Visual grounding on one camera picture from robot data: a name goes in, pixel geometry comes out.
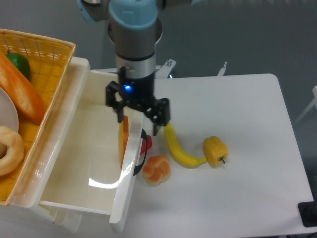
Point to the white chair part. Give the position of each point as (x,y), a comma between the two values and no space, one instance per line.
(312,105)

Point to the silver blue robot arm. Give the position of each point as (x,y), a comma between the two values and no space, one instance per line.
(134,28)

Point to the beige bagel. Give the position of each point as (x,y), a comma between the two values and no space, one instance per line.
(13,142)

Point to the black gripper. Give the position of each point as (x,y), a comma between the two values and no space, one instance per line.
(137,94)

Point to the white open upper drawer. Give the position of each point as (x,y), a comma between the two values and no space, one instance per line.
(89,176)

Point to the orange baguette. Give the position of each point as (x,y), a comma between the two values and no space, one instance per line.
(23,94)

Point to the green avocado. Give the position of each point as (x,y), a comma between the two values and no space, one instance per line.
(20,62)

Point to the yellow bell pepper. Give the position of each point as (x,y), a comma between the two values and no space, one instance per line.
(215,151)

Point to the yellow banana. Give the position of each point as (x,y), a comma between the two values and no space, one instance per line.
(176,151)

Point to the round bread roll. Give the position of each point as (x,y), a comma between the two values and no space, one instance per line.
(156,170)

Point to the orange bread slice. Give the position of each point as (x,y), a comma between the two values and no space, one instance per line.
(123,135)

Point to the white plate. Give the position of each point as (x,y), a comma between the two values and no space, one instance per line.
(8,112)

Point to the yellow wicker basket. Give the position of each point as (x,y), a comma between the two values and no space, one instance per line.
(49,59)

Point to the black device at edge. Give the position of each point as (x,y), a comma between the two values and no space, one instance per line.
(308,213)

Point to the red pepper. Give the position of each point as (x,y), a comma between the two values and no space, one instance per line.
(146,144)

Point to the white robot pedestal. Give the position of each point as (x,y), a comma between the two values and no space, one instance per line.
(162,71)

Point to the white table frame bracket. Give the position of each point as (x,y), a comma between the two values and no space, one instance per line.
(222,70)

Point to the black drawer handle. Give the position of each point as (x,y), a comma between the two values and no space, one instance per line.
(141,162)

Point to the white drawer cabinet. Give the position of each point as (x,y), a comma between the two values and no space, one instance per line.
(26,205)

